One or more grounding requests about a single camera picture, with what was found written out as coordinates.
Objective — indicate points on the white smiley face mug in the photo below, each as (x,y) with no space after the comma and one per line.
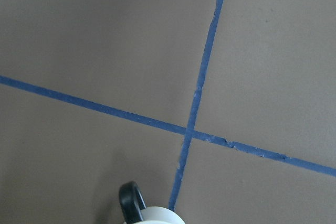
(135,210)

